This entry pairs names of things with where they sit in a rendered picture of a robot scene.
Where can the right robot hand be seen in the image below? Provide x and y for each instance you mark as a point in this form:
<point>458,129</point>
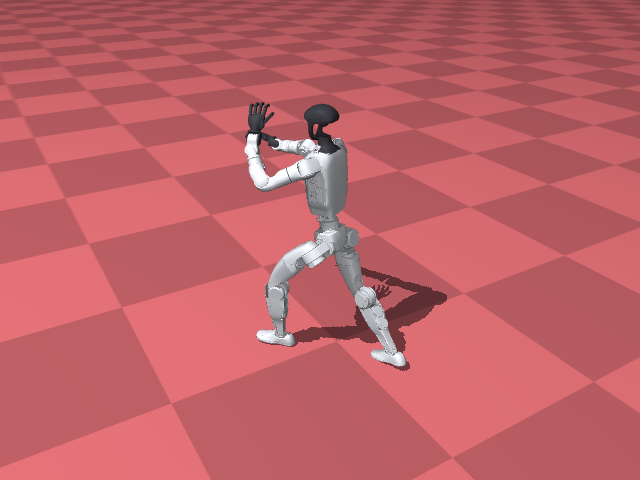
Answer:
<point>271,140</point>

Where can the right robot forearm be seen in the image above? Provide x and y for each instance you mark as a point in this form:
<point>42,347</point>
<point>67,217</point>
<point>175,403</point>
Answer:
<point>288,146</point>

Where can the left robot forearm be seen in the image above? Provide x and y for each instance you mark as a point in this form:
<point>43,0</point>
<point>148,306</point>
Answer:
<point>256,167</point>

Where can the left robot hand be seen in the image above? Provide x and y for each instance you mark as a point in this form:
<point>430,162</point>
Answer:
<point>256,120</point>

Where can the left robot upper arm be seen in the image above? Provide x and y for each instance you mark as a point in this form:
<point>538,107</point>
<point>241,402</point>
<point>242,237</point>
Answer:
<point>303,169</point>

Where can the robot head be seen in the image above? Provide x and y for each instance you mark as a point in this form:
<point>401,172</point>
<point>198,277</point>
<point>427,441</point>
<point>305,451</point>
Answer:
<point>322,114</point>

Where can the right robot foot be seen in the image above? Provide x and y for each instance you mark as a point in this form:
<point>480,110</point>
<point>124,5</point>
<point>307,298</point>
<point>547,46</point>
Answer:
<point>398,359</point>

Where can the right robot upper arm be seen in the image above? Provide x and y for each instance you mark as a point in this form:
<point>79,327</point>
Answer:
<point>308,145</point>

